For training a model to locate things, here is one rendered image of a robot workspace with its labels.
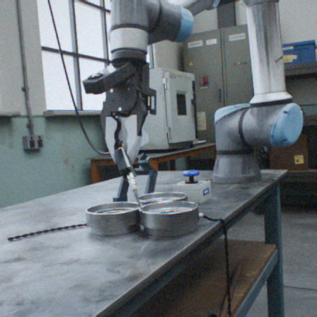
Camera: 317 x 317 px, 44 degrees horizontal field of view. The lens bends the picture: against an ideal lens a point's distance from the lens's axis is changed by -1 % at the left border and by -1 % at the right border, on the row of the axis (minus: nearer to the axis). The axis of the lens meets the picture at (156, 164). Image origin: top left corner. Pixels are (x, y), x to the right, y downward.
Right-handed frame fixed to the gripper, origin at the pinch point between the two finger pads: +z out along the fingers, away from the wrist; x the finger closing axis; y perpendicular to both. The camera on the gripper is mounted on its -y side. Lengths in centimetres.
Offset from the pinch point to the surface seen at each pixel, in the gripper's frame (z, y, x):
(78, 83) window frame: -67, 182, 166
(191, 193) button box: 7.9, 19.8, -5.9
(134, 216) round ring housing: 10.8, -4.6, -5.7
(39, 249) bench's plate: 15.5, -16.8, 4.4
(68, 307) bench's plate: 17.2, -31.2, -14.4
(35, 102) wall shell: -43, 132, 161
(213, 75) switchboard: -108, 363, 119
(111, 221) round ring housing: 11.5, -7.8, -3.2
